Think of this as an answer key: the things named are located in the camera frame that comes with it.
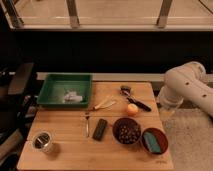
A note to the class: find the white crumpled residue in tray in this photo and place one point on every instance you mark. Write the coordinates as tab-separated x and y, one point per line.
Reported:
72	96

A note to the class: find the blue yellow sponge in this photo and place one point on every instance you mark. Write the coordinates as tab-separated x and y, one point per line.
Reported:
152	143

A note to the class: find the green plastic tray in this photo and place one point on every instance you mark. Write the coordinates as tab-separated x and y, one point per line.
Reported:
55	86

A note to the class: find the black rectangular block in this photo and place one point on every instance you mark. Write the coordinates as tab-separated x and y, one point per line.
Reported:
99	130

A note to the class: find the dark bowl of nuts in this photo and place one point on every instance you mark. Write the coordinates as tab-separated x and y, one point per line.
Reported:
126	131

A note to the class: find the metal fork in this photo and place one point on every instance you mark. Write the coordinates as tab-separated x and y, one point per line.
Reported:
87	116

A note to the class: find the orange fruit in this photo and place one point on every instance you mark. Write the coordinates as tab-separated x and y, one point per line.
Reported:
132	110

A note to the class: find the red bowl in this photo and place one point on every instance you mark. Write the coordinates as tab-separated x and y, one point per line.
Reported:
160	137

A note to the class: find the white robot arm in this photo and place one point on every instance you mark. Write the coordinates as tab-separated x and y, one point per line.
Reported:
186	82

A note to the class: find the wooden handled tool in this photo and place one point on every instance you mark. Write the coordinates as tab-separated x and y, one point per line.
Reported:
103	104

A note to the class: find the dark chair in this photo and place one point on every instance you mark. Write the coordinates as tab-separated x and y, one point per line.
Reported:
13	89

